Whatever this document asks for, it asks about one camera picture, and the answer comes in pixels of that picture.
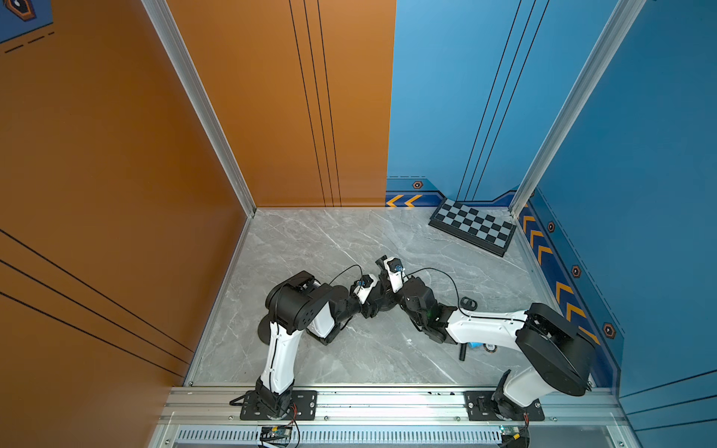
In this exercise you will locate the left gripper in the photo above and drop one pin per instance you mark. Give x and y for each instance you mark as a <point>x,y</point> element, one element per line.
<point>375,297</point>

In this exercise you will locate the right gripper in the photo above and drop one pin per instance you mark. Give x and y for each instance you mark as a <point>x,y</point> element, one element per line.
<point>386,284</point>

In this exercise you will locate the black round stand base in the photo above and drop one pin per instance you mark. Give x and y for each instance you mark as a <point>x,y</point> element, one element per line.
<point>384,301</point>

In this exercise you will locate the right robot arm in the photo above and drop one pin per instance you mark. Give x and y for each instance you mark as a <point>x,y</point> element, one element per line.
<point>559,353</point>

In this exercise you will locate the folded chess board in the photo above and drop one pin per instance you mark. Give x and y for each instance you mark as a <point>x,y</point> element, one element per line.
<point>474,226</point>

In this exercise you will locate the left circuit board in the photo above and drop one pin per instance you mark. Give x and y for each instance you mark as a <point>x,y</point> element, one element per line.
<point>275,436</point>

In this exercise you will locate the circuit board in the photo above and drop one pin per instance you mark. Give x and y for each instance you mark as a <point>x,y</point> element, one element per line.
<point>518,437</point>
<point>275,436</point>

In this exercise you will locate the right circuit board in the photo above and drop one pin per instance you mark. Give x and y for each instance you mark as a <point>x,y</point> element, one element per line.
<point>518,437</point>

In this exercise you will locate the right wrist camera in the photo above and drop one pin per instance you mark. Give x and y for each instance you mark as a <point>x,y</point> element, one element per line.
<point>395,272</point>

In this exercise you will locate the aluminium front rail frame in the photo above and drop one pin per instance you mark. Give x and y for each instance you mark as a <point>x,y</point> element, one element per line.
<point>390,416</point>

